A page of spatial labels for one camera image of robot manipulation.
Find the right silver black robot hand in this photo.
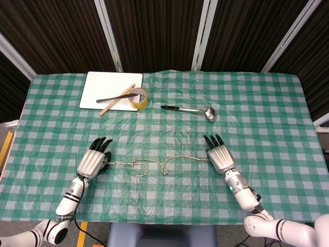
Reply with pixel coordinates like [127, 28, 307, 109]
[203, 133, 237, 174]

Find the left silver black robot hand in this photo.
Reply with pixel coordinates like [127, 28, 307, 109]
[76, 137, 114, 180]

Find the beige braided rope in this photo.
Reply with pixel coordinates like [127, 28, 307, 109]
[106, 154, 211, 177]

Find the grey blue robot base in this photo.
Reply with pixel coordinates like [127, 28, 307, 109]
[106, 222, 218, 247]

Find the wooden stick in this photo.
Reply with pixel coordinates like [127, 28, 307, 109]
[99, 82, 136, 116]

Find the green white checkered tablecloth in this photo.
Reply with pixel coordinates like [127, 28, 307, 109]
[0, 69, 327, 224]

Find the yellow packing tape roll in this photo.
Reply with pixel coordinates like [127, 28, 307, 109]
[129, 87, 149, 110]

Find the white rectangular board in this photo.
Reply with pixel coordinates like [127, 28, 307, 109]
[79, 71, 144, 112]

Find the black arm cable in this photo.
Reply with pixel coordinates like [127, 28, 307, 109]
[73, 173, 108, 245]

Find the steel ladle black handle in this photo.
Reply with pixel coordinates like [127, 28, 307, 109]
[160, 104, 217, 123]

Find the white metal frame post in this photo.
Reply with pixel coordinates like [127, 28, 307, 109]
[191, 0, 218, 72]
[313, 102, 329, 133]
[94, 0, 124, 73]
[0, 32, 36, 78]
[261, 0, 323, 73]

